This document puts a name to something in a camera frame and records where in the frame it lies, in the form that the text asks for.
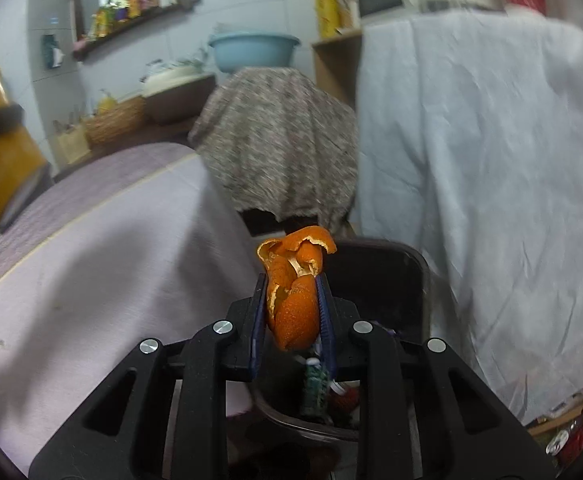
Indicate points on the light blue plastic basin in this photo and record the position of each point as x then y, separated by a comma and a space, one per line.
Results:
254, 52

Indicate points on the pink tablecloth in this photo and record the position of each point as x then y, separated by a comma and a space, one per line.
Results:
96, 260

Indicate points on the metal drink can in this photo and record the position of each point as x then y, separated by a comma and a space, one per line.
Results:
557, 442

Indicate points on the dark brown trash bin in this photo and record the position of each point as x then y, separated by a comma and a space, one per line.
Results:
381, 285

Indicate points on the paisley patterned cloth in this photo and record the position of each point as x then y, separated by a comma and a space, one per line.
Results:
276, 145

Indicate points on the yellow film roll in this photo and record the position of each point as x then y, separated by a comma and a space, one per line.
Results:
329, 2

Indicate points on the cream and brown pot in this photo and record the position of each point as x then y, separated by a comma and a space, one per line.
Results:
179, 95

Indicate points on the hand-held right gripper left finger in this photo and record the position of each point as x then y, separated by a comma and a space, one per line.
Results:
257, 330

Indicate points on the teal wall holder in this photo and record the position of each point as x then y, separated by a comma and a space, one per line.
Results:
51, 52

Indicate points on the white cover cloth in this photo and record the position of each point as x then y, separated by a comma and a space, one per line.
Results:
496, 185

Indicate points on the woven wicker basket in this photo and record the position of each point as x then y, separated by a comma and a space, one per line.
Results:
113, 122

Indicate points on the beige utensil holder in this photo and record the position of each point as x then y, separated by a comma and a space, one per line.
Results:
73, 142

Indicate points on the orange peel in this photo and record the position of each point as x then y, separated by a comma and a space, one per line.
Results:
294, 310

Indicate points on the green packet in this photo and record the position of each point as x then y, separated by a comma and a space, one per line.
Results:
314, 390

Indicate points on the yellow bottle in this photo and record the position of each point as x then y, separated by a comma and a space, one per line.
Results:
105, 102

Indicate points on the wooden cabinet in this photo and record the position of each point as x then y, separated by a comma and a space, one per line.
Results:
334, 70

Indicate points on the yellow object with black band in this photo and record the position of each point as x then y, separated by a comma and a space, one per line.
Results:
1, 160

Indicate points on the wooden framed wall shelf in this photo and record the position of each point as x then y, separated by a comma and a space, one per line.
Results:
83, 20

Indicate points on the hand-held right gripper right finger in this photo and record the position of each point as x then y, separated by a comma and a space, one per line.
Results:
326, 330

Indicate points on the row of bottles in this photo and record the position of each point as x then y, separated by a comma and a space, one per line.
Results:
134, 5

